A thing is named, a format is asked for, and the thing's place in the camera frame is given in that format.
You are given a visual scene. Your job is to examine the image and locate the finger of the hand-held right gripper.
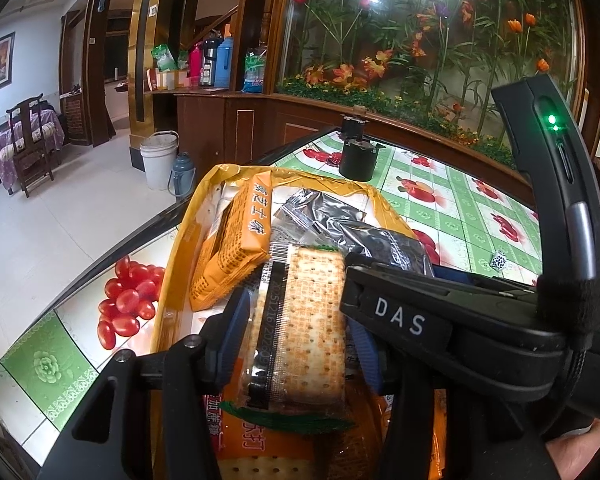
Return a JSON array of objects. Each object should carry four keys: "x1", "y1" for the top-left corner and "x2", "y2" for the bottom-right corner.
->
[
  {"x1": 347, "y1": 252, "x2": 538, "y2": 306},
  {"x1": 432, "y1": 265, "x2": 535, "y2": 289}
]

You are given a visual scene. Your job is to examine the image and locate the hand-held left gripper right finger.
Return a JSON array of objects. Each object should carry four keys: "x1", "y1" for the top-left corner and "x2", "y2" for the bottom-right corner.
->
[{"x1": 349, "y1": 322, "x2": 561, "y2": 480}]

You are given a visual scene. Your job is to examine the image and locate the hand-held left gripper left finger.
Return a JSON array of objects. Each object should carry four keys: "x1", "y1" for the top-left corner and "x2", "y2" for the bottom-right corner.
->
[{"x1": 37, "y1": 287, "x2": 253, "y2": 480}]

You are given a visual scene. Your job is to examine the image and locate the long clear cracker packet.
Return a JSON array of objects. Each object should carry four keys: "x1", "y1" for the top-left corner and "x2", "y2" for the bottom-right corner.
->
[{"x1": 220, "y1": 242, "x2": 356, "y2": 436}]

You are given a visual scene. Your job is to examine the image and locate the small orange snack packet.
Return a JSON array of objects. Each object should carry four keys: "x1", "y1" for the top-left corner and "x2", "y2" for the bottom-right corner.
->
[{"x1": 189, "y1": 172, "x2": 276, "y2": 313}]

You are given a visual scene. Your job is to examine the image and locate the silver foil biscuit packet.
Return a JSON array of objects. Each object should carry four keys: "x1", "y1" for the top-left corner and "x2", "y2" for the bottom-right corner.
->
[{"x1": 272, "y1": 187, "x2": 368, "y2": 251}]

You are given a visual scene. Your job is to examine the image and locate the orange-edged cracker packet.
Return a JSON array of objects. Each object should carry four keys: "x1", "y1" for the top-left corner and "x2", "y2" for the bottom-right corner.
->
[{"x1": 202, "y1": 395, "x2": 331, "y2": 480}]

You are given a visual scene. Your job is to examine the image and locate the yellow taped foam box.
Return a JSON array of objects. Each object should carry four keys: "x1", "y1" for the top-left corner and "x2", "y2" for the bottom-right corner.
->
[{"x1": 150, "y1": 162, "x2": 448, "y2": 480}]

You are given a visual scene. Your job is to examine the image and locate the person's right hand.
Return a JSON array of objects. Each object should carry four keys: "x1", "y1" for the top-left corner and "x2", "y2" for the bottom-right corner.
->
[{"x1": 547, "y1": 417, "x2": 600, "y2": 480}]

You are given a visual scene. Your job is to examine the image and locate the large black cup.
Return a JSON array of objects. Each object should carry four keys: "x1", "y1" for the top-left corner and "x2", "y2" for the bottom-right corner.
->
[{"x1": 338, "y1": 141, "x2": 387, "y2": 181}]

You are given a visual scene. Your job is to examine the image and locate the small black cup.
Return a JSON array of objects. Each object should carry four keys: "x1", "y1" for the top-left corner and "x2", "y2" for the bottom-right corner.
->
[{"x1": 341, "y1": 106, "x2": 370, "y2": 142}]

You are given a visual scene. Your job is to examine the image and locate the blue grey jug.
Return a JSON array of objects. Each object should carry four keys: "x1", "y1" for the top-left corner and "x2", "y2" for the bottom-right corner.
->
[{"x1": 170, "y1": 152, "x2": 197, "y2": 198}]

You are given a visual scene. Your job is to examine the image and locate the white plastic bucket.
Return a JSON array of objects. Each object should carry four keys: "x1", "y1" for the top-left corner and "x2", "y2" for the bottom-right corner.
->
[{"x1": 139, "y1": 130, "x2": 180, "y2": 192}]

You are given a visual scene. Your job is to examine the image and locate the wooden cabinet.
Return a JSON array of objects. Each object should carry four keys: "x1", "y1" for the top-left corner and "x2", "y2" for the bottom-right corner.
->
[{"x1": 175, "y1": 90, "x2": 331, "y2": 201}]

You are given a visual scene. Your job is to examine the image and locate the glass flower display case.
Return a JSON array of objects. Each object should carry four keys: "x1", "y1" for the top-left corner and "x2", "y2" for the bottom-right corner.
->
[{"x1": 275, "y1": 0, "x2": 586, "y2": 171}]

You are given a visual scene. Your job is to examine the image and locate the green printed bag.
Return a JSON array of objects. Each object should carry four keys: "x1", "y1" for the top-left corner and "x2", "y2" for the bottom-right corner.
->
[{"x1": 243, "y1": 47, "x2": 268, "y2": 93}]

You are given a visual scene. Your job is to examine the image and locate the small cardboard boxes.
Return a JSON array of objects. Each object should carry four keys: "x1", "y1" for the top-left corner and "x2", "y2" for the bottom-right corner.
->
[{"x1": 145, "y1": 67, "x2": 191, "y2": 92}]

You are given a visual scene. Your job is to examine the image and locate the blue thermos flask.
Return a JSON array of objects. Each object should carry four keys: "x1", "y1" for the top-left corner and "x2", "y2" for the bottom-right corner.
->
[{"x1": 214, "y1": 35, "x2": 234, "y2": 88}]

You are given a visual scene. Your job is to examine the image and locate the pink bottle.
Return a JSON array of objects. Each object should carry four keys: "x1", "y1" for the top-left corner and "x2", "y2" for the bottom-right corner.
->
[{"x1": 187, "y1": 42, "x2": 203, "y2": 86}]

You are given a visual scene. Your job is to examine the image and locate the black thermos flask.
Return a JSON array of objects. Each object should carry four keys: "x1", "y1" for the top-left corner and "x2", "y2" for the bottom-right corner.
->
[{"x1": 200, "y1": 37, "x2": 220, "y2": 87}]

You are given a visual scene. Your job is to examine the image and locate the wooden chair with purple cloth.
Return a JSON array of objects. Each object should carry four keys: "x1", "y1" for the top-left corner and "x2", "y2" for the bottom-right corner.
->
[{"x1": 0, "y1": 92, "x2": 66, "y2": 198}]

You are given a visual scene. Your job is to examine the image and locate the green white bag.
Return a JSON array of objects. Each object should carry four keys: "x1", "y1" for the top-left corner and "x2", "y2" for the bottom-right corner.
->
[{"x1": 151, "y1": 44, "x2": 178, "y2": 72}]

